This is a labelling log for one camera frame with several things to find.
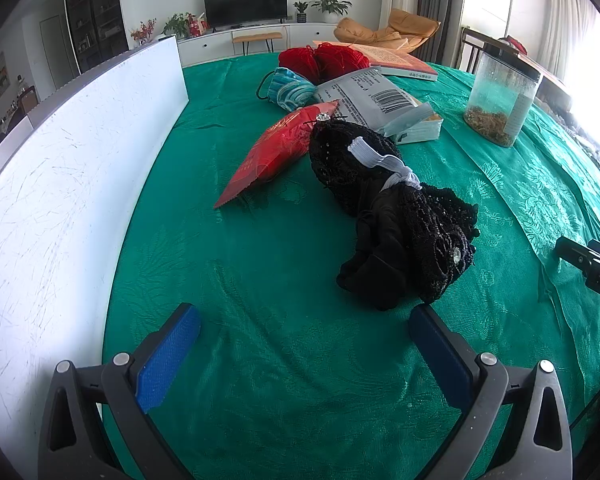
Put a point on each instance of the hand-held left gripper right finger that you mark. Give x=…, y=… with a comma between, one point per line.
x=440, y=360

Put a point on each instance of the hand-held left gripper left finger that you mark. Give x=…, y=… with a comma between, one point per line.
x=167, y=360

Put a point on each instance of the black lace cloth bundle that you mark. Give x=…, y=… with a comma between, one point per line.
x=410, y=240

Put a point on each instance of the white cardboard box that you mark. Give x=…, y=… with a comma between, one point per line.
x=80, y=185

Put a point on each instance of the red yarn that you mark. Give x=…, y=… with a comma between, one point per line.
x=300, y=60

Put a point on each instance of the green satin tablecloth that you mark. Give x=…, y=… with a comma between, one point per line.
x=280, y=285

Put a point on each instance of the clear jar with black lid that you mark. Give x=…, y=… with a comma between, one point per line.
x=495, y=95

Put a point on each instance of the red cloth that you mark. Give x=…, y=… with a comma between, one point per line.
x=512, y=44

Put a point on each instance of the wooden railed furniture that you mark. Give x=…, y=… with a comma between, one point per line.
x=472, y=47

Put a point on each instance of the red foil packet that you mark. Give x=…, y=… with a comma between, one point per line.
x=275, y=150

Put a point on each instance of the white curtain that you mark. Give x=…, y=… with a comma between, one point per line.
x=555, y=10

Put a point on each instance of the orange book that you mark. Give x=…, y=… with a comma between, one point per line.
x=395, y=62

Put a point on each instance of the plastic packet of thin sticks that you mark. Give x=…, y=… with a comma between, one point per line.
x=365, y=95

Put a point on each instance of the orange lounge chair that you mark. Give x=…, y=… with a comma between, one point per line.
x=410, y=25

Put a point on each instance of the grey curtain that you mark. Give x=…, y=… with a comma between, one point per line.
x=442, y=0

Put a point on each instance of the light blue striped fabric bundle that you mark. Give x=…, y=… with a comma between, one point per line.
x=290, y=90

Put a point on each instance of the white television cabinet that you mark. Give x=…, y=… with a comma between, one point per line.
x=210, y=45

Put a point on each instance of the red flowers in vase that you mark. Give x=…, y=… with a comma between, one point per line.
x=142, y=34

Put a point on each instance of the red gift box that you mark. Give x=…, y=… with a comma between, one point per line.
x=196, y=27

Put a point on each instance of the green potted plant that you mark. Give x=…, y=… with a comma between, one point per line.
x=176, y=25

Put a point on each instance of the wooden stool with metal legs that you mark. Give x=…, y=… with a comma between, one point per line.
x=257, y=36

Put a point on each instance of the leafy plant in white pot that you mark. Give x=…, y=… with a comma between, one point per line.
x=332, y=5

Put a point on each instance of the black display cabinet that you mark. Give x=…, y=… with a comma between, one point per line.
x=97, y=15

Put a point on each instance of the small plant in dark pot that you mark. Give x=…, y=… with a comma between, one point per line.
x=301, y=12

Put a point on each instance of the black television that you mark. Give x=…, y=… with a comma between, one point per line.
x=245, y=2

